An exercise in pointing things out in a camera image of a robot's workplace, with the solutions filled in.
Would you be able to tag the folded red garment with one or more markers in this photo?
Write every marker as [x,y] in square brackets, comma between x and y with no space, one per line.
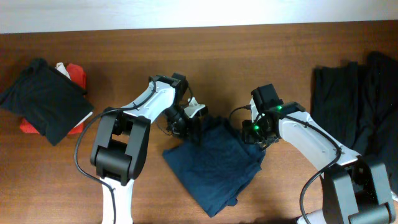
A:
[27,128]

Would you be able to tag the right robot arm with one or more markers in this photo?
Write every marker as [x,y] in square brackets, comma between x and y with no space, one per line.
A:
[355,188]

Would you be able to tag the folded black garment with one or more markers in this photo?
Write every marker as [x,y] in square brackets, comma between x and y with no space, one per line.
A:
[47,99]

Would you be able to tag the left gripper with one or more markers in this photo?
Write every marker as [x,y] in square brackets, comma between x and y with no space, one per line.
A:
[187,131]

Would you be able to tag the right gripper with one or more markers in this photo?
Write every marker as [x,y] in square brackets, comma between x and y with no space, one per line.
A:
[248,136]

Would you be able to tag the navy blue shorts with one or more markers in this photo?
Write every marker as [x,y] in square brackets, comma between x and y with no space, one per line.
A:
[215,171]

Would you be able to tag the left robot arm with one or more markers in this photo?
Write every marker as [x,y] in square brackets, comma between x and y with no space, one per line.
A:
[120,147]

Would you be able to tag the black garment with white band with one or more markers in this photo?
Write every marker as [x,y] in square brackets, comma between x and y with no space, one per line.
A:
[357,104]

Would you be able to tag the folded white garment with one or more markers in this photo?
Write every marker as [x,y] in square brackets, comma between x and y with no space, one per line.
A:
[76,74]

